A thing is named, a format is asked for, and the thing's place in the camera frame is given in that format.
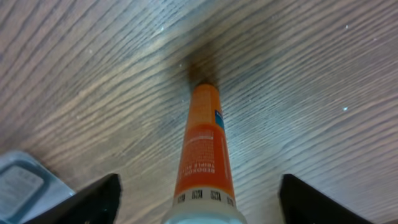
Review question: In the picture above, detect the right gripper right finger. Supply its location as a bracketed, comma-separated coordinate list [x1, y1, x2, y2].
[279, 174, 371, 224]

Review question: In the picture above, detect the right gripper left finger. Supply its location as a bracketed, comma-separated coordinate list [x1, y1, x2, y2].
[27, 174, 121, 224]

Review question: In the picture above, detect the orange tube white cap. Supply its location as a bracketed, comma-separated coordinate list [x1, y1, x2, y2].
[162, 83, 246, 223]

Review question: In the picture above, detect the clear plastic container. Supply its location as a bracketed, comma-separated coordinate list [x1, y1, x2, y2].
[0, 151, 75, 223]

